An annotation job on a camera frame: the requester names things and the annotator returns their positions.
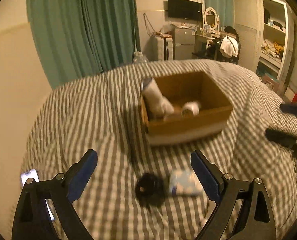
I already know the clear water bottle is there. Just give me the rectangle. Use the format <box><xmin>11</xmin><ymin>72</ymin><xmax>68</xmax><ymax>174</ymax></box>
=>
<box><xmin>133</xmin><ymin>51</ymin><xmax>149</xmax><ymax>64</ymax></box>

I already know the white wardrobe shelf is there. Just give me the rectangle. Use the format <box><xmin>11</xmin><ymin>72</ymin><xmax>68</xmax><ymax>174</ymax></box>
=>
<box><xmin>234</xmin><ymin>0</ymin><xmax>294</xmax><ymax>81</ymax></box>

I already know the white bottle in box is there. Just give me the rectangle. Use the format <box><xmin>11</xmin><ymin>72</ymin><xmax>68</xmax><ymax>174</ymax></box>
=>
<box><xmin>181</xmin><ymin>101</ymin><xmax>201</xmax><ymax>117</ymax></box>

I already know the grey suitcase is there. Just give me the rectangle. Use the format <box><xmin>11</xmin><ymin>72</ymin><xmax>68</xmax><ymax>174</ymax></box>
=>
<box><xmin>151</xmin><ymin>35</ymin><xmax>174</xmax><ymax>61</ymax></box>

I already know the brown cardboard box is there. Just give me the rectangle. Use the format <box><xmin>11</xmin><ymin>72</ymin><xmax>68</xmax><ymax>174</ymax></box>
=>
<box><xmin>140</xmin><ymin>72</ymin><xmax>233</xmax><ymax>146</ymax></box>

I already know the black chair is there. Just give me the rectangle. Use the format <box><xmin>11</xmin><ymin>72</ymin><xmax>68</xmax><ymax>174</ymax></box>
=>
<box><xmin>206</xmin><ymin>27</ymin><xmax>241</xmax><ymax>64</ymax></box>

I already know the wooden picture frame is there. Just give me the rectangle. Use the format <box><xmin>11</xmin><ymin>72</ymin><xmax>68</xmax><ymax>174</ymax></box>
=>
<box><xmin>261</xmin><ymin>73</ymin><xmax>283</xmax><ymax>94</ymax></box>

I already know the black hair scrunchie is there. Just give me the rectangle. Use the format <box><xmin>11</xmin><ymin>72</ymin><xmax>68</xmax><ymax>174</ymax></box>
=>
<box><xmin>135</xmin><ymin>173</ymin><xmax>166</xmax><ymax>208</ymax></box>

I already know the lit smartphone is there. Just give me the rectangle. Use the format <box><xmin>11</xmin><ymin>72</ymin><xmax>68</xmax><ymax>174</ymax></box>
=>
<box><xmin>20</xmin><ymin>168</ymin><xmax>56</xmax><ymax>222</ymax></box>

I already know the small grey fridge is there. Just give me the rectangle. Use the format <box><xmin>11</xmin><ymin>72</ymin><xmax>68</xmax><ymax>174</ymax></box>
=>
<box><xmin>172</xmin><ymin>27</ymin><xmax>195</xmax><ymax>60</ymax></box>

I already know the oval vanity mirror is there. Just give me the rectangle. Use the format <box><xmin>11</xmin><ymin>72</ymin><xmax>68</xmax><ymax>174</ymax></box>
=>
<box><xmin>203</xmin><ymin>7</ymin><xmax>220</xmax><ymax>30</ymax></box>

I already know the white cloth on chair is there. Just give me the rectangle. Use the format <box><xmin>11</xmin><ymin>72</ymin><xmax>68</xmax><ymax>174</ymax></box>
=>
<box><xmin>220</xmin><ymin>36</ymin><xmax>239</xmax><ymax>58</ymax></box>

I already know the white hair dryer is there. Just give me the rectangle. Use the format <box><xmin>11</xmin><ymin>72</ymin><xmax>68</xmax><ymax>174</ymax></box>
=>
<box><xmin>141</xmin><ymin>77</ymin><xmax>174</xmax><ymax>118</ymax></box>

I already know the black wall television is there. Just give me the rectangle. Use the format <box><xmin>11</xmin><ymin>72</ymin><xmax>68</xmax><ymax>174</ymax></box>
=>
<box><xmin>167</xmin><ymin>0</ymin><xmax>202</xmax><ymax>22</ymax></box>

